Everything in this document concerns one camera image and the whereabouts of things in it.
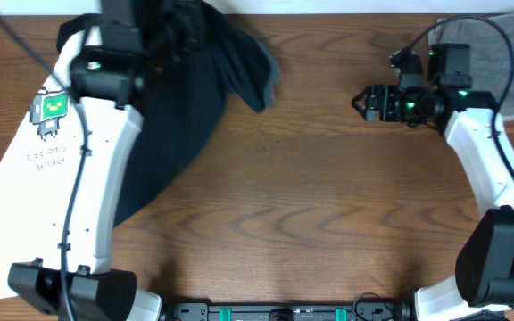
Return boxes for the white printed t-shirt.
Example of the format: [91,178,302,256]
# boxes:
[0,33,83,299]

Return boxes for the grey folded trousers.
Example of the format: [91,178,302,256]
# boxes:
[428,12,514,120]

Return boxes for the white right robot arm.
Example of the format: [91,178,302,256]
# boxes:
[352,85,514,320]

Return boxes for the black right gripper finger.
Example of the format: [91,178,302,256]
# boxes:
[352,102,377,121]
[352,86,377,103]

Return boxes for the black garment under t-shirt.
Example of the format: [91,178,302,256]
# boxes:
[56,13,100,54]

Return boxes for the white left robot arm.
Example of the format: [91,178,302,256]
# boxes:
[7,1,205,320]

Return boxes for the black leggings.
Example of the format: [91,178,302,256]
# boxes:
[114,3,280,225]

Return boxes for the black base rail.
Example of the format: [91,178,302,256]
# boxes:
[159,299,413,321]

